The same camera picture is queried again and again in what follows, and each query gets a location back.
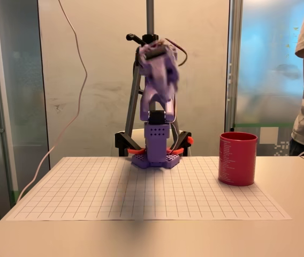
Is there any red cup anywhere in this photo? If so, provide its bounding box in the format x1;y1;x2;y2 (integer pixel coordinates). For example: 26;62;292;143
218;132;259;187

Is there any white grid paper sheet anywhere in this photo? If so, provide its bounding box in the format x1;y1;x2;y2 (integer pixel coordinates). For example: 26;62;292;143
6;156;293;222

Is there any grey black camera tripod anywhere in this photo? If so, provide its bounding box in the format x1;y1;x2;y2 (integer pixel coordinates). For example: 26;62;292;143
124;0;182;140

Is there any black clamp with orange handle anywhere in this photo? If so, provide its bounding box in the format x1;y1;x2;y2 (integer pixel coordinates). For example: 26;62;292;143
114;130;146;157
166;130;194;157

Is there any long white hanging cable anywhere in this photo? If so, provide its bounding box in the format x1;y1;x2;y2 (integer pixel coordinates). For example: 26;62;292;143
16;0;88;203

